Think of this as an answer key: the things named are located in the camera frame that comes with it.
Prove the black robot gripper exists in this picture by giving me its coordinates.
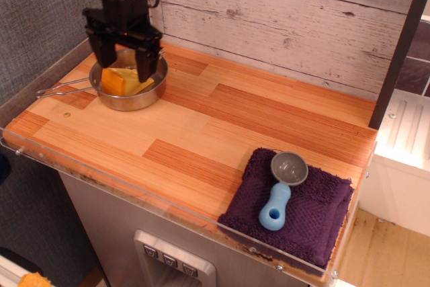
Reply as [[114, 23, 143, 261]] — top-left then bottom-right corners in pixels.
[[83, 0, 162, 82]]

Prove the orange cheese wedge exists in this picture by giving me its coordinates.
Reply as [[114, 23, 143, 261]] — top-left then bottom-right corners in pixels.
[[101, 67, 155, 96]]

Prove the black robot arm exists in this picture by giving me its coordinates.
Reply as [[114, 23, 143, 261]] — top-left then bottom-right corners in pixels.
[[83, 0, 162, 83]]

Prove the grey toy fridge cabinet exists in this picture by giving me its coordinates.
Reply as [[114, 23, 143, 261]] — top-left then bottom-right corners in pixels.
[[60, 173, 305, 286]]

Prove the grey blue ice cream scoop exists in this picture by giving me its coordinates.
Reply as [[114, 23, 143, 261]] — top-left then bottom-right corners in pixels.
[[259, 152, 308, 231]]

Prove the silver dispenser panel with buttons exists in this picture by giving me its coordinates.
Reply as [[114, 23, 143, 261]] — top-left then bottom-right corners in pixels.
[[134, 230, 217, 287]]

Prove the orange object bottom left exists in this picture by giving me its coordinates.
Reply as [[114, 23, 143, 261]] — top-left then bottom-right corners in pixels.
[[17, 273, 53, 287]]

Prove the purple folded towel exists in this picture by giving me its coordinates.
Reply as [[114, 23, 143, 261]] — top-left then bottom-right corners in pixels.
[[218, 148, 354, 269]]

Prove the white toy sink unit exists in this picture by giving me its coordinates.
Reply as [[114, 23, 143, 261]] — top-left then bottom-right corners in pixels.
[[357, 14, 430, 238]]

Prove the silver pot with handle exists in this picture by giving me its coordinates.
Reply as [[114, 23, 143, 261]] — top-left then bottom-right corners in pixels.
[[36, 49, 168, 112]]

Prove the dark right frame post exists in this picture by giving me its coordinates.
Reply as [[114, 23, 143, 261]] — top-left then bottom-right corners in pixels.
[[368, 0, 427, 130]]

